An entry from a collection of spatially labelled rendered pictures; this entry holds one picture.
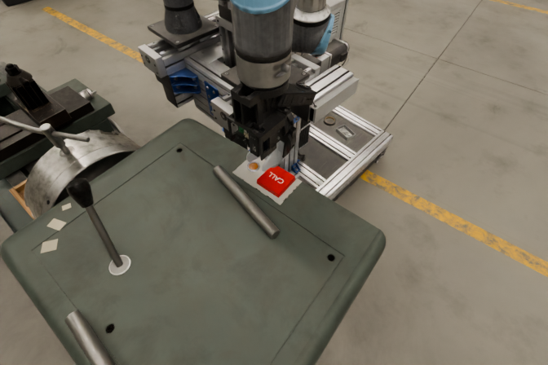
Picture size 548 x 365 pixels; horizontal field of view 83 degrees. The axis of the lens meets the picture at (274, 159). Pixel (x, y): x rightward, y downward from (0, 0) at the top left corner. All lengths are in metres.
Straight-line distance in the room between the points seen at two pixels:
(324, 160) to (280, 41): 1.75
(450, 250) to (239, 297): 1.81
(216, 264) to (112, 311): 0.17
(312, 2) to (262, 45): 0.54
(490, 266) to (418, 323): 0.60
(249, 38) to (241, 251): 0.37
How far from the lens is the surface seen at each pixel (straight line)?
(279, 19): 0.38
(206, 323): 0.56
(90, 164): 0.84
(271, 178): 0.65
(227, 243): 0.60
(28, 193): 0.95
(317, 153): 2.14
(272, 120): 0.48
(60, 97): 1.60
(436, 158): 2.67
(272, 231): 0.58
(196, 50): 1.46
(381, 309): 1.94
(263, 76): 0.41
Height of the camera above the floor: 1.79
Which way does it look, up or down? 49 degrees down
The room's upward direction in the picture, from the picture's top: straight up
